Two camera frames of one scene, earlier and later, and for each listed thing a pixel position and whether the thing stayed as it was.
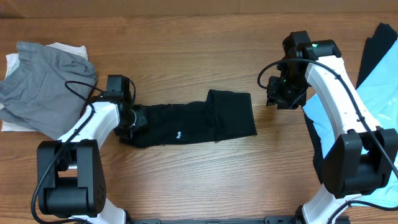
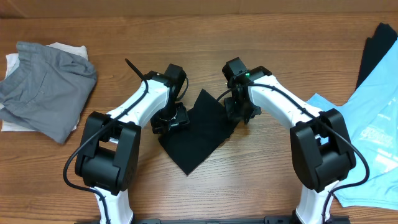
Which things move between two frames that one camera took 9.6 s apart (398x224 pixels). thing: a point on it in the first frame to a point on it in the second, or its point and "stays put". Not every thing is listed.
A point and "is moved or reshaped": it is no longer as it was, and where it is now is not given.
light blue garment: x=379 y=91 stays put
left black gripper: x=142 y=120 to x=181 y=119
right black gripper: x=283 y=98 to x=239 y=110
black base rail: x=266 y=219 stays put
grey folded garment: x=46 y=90 stays put
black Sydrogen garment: x=223 y=114 is moved or reshaped
